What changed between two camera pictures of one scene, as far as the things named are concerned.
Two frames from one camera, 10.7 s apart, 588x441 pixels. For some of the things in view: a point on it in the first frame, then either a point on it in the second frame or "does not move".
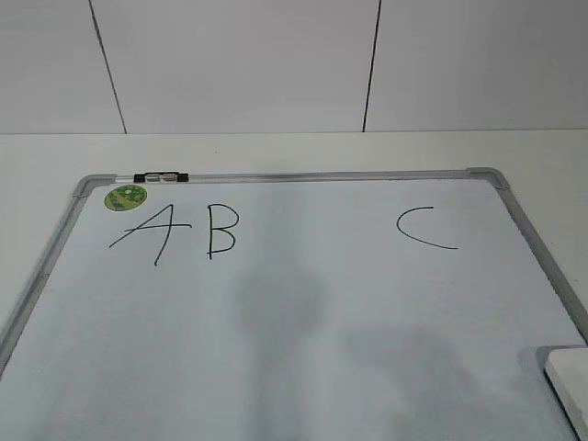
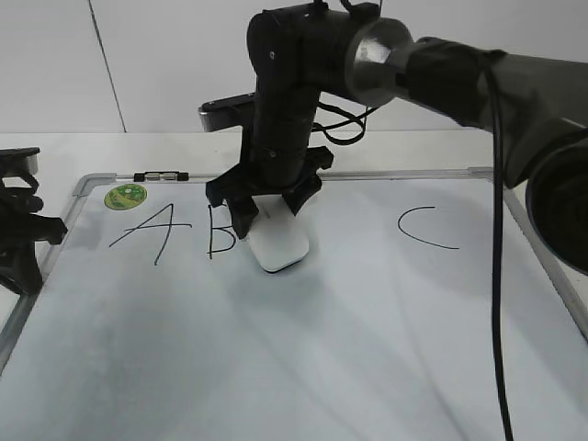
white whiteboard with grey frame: x=375 y=305 does not move
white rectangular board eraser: x=567 y=369 to x=277 y=237
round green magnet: x=125 y=197 does not move
